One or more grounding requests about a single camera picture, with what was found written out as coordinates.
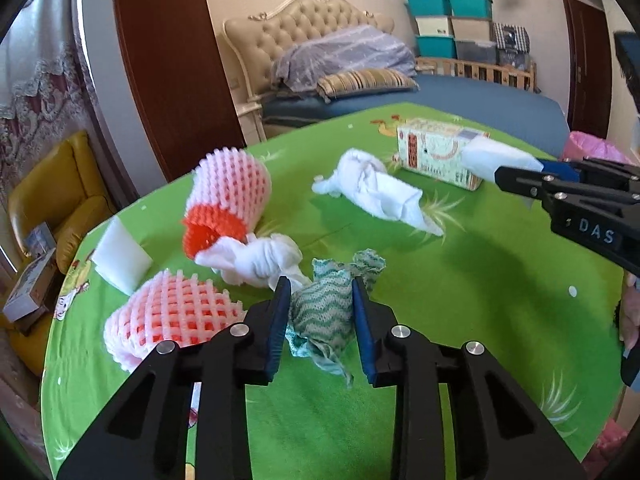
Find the dark wooden room door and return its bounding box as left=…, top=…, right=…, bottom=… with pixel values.
left=562, top=0, right=614, bottom=139

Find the white flat box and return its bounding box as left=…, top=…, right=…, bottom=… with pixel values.
left=2, top=247, right=59, bottom=322

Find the striped pillow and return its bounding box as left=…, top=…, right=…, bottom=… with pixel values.
left=315, top=69, right=420, bottom=102

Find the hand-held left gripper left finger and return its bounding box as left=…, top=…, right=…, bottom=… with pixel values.
left=56, top=275, right=292, bottom=480

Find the white foam block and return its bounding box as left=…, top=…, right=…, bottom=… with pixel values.
left=90, top=203, right=154, bottom=296

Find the yellow leather armchair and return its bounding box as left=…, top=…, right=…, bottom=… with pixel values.
left=6, top=130, right=120, bottom=378

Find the person's right hand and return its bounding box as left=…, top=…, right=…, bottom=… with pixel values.
left=619, top=275, right=640, bottom=347

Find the brown flat box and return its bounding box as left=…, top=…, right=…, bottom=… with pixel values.
left=14, top=305, right=53, bottom=337

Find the beige tufted headboard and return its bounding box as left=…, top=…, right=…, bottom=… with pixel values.
left=222, top=0, right=396, bottom=111

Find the houndstooth bag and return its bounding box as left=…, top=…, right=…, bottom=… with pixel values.
left=492, top=22, right=530, bottom=54

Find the cream printed carton box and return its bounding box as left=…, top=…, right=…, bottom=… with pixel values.
left=396, top=117, right=491, bottom=192

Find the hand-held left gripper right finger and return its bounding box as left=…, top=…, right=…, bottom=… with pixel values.
left=351, top=276, right=587, bottom=480

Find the dark storage bag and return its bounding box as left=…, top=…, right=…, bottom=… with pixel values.
left=497, top=51, right=532, bottom=73

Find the pink and red foam net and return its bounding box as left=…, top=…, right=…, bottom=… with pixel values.
left=181, top=146, right=274, bottom=261

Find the pink patterned cloth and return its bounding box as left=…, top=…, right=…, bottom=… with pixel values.
left=585, top=420, right=630, bottom=480

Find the pink foam fruit net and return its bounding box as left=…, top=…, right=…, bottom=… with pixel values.
left=103, top=268, right=249, bottom=374

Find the reddish brown wooden door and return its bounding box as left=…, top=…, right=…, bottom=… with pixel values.
left=112, top=0, right=247, bottom=184

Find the white foam sheet piece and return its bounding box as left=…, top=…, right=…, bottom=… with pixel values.
left=461, top=134, right=545, bottom=182

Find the pink bagged trash bin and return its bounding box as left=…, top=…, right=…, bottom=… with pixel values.
left=559, top=130, right=635, bottom=164

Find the wooden crib rail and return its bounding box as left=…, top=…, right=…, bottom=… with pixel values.
left=415, top=57, right=539, bottom=93

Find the lace patterned beige curtain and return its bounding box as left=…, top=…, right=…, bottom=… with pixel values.
left=0, top=0, right=103, bottom=176

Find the white tissue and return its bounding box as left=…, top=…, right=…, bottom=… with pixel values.
left=196, top=233, right=312, bottom=292
left=311, top=148, right=445, bottom=237

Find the green wavy patterned cloth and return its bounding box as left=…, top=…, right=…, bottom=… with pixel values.
left=285, top=249, right=387, bottom=388

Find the blue grey folded duvet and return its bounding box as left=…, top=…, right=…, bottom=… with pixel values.
left=272, top=25, right=417, bottom=94

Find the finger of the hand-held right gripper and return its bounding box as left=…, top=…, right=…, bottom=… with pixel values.
left=539, top=157, right=640, bottom=181
left=495, top=164, right=640, bottom=206

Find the stack of plastic storage boxes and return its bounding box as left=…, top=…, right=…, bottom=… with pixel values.
left=404, top=0, right=499, bottom=64

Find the small blue white box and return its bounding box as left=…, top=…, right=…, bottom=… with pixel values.
left=22, top=222, right=57, bottom=255

